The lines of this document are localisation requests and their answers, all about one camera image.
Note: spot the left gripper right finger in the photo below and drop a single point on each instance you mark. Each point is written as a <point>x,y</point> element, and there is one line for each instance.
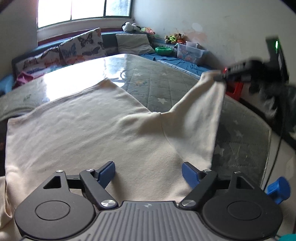
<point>202,184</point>

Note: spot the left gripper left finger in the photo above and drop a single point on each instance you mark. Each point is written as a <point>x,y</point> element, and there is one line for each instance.
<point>95,183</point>

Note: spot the cream sweatshirt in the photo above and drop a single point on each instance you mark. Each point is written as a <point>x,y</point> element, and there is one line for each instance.
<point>105,123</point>

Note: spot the red plastic stool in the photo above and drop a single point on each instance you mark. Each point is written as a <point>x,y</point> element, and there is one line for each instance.
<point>234,89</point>

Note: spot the clear plastic storage box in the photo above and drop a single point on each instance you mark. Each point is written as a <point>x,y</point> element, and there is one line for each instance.
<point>191,52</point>

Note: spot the brown green plush toys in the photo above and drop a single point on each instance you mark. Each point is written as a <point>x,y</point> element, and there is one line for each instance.
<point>176,38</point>

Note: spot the green plastic bowl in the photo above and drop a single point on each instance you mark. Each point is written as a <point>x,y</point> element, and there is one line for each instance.
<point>163,51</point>

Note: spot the teal bag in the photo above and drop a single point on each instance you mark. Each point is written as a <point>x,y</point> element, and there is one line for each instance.
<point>289,237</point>

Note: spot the orange green plush toy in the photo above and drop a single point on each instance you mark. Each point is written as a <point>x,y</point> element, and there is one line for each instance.
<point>147,30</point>

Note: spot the grey square cushion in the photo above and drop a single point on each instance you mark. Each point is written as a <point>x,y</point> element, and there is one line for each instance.
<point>136,44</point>

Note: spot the magenta cloth on sofa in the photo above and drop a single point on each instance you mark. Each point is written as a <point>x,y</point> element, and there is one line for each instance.
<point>22,79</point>

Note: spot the flat butterfly print pillow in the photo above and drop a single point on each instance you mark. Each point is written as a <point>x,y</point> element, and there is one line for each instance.
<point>49,59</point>

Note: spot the blue corner sofa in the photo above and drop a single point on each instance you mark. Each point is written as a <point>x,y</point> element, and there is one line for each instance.
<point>110,44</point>

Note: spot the upright butterfly print pillow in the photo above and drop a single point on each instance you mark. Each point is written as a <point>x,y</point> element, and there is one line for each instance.
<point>86,46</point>

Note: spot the black white plush toy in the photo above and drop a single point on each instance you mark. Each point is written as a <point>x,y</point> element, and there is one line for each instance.
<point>131,28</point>

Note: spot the blue plastic handle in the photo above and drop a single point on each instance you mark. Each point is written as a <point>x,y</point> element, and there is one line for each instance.
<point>279,190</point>

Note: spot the window with metal frame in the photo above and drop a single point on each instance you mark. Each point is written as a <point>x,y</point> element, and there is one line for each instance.
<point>51,12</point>

